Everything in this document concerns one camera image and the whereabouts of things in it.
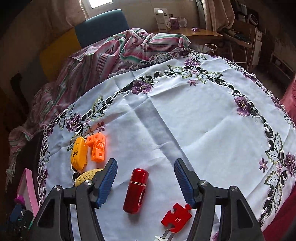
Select blue yellow sofa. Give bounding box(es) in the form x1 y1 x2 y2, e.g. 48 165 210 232
39 9 129 82

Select white carton box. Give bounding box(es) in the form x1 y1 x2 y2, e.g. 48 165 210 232
154 8 171 33

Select beige curtain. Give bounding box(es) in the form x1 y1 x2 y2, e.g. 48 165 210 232
196 0 235 32

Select white embroidered tablecloth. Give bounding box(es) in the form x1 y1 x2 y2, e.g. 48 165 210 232
37 52 295 240

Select orange cube block toy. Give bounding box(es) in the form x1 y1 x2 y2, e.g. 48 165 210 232
86 133 105 163

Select pink storage box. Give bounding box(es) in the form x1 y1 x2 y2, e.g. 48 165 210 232
16 168 39 217

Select wooden side table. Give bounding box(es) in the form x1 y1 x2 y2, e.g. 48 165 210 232
150 27 223 47

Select red metallic cylinder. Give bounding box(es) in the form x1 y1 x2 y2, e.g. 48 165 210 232
123 168 149 214

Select red puzzle piece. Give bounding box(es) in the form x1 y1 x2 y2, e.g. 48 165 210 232
161 203 192 233

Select orange plastic case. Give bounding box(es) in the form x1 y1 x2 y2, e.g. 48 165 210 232
71 137 88 171

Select striped pink blanket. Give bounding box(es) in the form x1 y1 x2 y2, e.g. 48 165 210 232
6 28 191 181

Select yellow oval soap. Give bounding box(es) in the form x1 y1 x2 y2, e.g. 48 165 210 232
75 168 103 187

